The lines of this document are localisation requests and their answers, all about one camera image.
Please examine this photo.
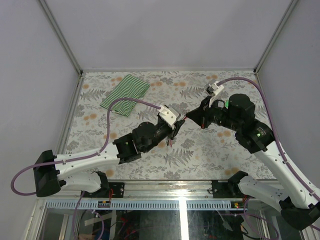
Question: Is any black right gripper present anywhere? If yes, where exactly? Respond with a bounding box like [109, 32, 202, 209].
[186, 95, 241, 131]

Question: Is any red handled carabiner keyring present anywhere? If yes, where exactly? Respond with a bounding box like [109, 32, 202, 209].
[165, 136, 175, 148]

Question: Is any silver keys bunch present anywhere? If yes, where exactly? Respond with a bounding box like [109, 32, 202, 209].
[182, 109, 188, 118]

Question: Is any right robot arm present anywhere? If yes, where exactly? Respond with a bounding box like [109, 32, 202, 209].
[186, 94, 320, 230]

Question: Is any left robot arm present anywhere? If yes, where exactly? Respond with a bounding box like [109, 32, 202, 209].
[33, 118, 185, 198]

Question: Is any green white striped cloth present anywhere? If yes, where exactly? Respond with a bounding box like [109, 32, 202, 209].
[100, 74, 150, 117]

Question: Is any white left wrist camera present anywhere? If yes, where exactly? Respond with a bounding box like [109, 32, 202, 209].
[158, 105, 180, 129]

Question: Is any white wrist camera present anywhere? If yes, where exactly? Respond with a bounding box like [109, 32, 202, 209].
[158, 105, 180, 129]
[204, 79, 224, 107]

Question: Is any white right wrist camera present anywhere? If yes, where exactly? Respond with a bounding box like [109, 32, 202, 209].
[204, 79, 224, 107]

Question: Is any aluminium front rail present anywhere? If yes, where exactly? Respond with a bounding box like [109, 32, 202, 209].
[35, 177, 249, 200]

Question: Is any blue slotted cable duct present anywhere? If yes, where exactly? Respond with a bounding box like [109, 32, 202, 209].
[46, 199, 232, 211]

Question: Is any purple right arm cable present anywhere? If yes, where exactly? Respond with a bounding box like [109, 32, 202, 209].
[217, 76, 320, 240]

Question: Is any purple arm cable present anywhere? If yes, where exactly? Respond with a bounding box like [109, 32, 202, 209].
[217, 76, 320, 240]
[11, 97, 163, 240]

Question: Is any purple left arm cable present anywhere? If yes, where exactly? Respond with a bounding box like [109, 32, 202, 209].
[11, 97, 163, 240]

